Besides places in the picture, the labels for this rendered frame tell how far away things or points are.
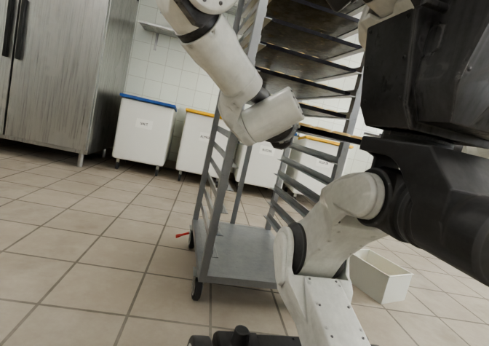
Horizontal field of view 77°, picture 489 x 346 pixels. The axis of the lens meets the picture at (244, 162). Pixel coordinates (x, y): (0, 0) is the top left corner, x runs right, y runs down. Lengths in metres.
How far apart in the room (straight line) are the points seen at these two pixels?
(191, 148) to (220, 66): 2.76
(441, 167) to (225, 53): 0.34
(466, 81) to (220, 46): 0.32
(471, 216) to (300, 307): 0.47
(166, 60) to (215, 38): 3.49
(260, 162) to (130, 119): 1.38
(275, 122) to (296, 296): 0.46
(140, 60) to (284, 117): 3.50
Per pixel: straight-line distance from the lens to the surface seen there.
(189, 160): 3.21
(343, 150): 1.28
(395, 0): 0.60
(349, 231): 0.73
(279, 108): 0.53
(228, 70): 0.46
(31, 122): 3.32
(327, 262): 0.86
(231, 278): 1.29
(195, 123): 3.17
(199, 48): 0.44
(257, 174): 3.27
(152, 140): 3.24
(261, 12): 1.18
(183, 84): 3.86
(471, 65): 0.50
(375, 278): 1.87
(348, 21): 1.35
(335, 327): 0.78
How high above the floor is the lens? 0.76
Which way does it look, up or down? 7 degrees down
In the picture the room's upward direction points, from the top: 13 degrees clockwise
